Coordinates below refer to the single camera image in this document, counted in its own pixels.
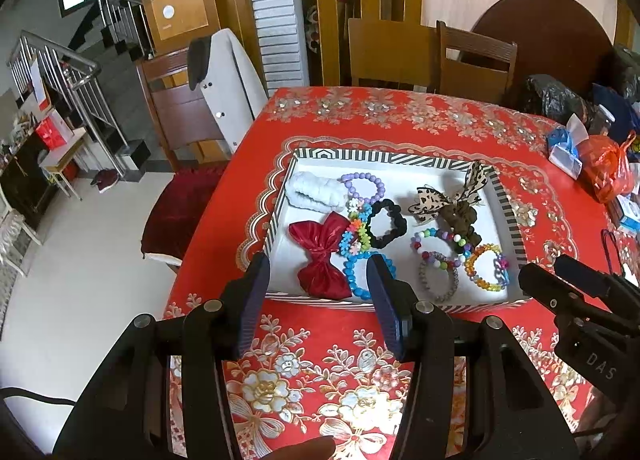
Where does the round brown table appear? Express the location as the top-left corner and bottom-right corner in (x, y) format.
(460, 0), (613, 96)

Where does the white louvered panel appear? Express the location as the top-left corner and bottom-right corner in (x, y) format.
(243, 0), (311, 91)

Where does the mixed colour bead bracelet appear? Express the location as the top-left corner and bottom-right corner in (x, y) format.
(411, 227), (473, 268)

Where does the black cable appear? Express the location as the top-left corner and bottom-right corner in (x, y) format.
(0, 387), (76, 406)

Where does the orange yellow bead bracelet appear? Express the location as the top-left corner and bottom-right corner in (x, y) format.
(464, 242), (512, 293)

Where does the white coat with dark collar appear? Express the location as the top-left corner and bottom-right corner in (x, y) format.
(187, 29), (268, 156)

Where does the orange plastic bag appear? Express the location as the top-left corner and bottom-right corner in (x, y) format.
(577, 132), (637, 203)

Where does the grey staircase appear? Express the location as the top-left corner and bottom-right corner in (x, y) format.
(67, 0), (151, 183)

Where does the leopard print bow hair tie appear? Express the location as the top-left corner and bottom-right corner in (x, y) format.
(407, 160), (488, 246)

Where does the black plastic bag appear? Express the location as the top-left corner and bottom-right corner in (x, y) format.
(517, 74), (598, 126)

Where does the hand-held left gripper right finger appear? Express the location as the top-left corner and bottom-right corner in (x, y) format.
(366, 254), (581, 460)

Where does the red satin bow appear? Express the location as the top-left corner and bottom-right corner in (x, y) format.
(288, 212), (353, 301)

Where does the black low cabinet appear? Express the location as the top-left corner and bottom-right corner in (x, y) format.
(0, 132), (53, 231)

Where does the brown padded chair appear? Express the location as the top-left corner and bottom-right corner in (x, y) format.
(137, 47), (236, 173)

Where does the black wire loop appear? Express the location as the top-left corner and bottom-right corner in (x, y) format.
(600, 230), (626, 273)

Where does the wooden chair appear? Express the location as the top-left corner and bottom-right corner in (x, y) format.
(436, 20), (518, 103)
(347, 17), (441, 91)

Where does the white fluffy scrunchie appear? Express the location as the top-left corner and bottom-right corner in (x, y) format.
(286, 171), (351, 214)

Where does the striped white box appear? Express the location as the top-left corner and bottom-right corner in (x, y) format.
(262, 147), (533, 313)

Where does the black scrunchie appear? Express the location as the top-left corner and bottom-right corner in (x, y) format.
(367, 199), (408, 249)

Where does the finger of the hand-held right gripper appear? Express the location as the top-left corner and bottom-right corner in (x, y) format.
(518, 262), (618, 328)
(553, 254), (640, 303)

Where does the red paper bag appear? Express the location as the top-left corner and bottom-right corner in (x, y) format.
(35, 119), (68, 150)

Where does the person's left hand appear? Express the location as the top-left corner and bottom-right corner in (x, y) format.
(267, 435), (337, 460)

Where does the colourful flower bead bracelet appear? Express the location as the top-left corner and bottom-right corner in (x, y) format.
(340, 197), (373, 257)

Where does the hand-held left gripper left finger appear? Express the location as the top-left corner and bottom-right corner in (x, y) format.
(52, 252), (272, 460)

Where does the grey spiral hair tie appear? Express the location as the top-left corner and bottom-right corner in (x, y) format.
(419, 251), (461, 303)

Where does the blue bead bracelet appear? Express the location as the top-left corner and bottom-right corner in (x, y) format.
(342, 250), (398, 303)

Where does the small white table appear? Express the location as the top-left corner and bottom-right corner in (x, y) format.
(40, 127), (88, 201)

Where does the blue white packet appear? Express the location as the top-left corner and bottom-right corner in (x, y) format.
(546, 115), (586, 178)

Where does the dark red slipper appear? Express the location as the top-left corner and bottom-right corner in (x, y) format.
(90, 170), (118, 193)

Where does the metal stair railing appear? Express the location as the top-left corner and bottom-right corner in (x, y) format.
(7, 0), (156, 176)

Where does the purple bead bracelet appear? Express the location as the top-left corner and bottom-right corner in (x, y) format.
(342, 171), (386, 203)

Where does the red floral tablecloth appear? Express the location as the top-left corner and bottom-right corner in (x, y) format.
(162, 86), (640, 460)

